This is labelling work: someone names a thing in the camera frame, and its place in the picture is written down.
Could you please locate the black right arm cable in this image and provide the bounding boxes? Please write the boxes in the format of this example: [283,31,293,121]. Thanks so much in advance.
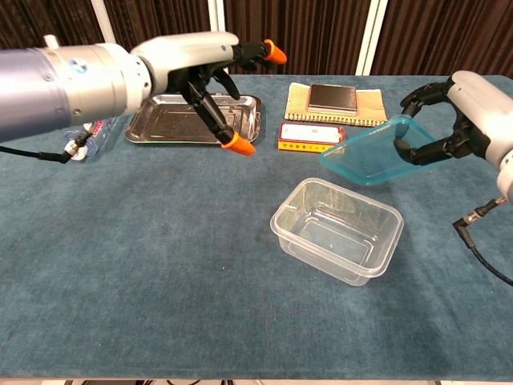
[452,198,513,288]

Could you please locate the clear plastic water bottle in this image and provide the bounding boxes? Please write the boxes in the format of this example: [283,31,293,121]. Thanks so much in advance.
[63,116,119,162]

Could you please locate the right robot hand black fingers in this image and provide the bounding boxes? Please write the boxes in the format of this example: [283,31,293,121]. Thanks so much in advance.
[393,71,513,169]

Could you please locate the clear plastic container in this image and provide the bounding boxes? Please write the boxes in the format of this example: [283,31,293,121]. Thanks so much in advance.
[269,177,405,287]

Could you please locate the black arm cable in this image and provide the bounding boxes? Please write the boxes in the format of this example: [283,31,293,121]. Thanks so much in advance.
[0,134,91,164]
[452,198,513,288]

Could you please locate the tan spiral notebook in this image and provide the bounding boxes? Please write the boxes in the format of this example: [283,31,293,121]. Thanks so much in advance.
[284,82,389,123]

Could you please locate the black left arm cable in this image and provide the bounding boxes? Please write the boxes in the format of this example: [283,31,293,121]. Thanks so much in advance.
[0,134,91,164]

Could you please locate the dark ribbed partition panel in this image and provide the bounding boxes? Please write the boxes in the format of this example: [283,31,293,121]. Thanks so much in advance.
[208,0,388,76]
[0,0,117,51]
[356,0,513,78]
[91,0,225,77]

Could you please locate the blue plastic container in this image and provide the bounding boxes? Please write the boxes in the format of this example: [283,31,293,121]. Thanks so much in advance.
[319,114,458,186]

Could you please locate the red bordered card box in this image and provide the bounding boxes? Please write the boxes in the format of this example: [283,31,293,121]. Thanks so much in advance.
[277,122,347,154]

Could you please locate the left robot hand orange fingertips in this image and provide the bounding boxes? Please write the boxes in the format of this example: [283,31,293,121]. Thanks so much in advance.
[130,30,289,157]

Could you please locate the dark grey flat device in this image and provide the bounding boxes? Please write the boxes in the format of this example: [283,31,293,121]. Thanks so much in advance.
[306,83,358,117]

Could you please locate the blue table cloth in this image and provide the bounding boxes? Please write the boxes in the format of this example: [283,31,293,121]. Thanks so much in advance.
[0,74,513,382]

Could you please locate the stainless steel tray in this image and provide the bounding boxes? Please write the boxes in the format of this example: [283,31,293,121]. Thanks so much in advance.
[124,92,264,145]

